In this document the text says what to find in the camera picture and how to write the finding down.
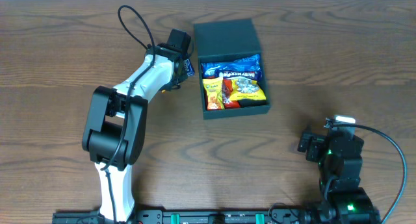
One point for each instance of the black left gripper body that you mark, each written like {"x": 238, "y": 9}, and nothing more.
{"x": 181, "y": 72}

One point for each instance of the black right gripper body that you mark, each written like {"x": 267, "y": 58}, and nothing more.
{"x": 316, "y": 151}

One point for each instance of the blue eclipse mint tin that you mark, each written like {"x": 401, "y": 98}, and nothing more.
{"x": 188, "y": 68}

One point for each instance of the dark blue wafer packet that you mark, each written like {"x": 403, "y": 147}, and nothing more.
{"x": 229, "y": 74}

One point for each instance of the orange yellow snack packet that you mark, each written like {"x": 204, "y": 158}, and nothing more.
{"x": 213, "y": 90}

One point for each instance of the red Hacks candy bag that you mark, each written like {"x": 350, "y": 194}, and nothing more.
{"x": 226, "y": 93}

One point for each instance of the black cardboard box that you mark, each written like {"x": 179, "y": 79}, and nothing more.
{"x": 226, "y": 41}

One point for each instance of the yellow Hacks candy bag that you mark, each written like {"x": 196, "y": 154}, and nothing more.
{"x": 244, "y": 88}

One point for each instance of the blue cookie roll pack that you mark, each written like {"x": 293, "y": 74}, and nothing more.
{"x": 242, "y": 65}

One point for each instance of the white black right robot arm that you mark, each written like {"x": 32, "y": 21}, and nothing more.
{"x": 338, "y": 155}

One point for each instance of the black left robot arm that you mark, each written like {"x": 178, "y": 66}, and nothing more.
{"x": 116, "y": 124}

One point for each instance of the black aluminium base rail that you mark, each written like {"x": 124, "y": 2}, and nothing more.
{"x": 274, "y": 216}

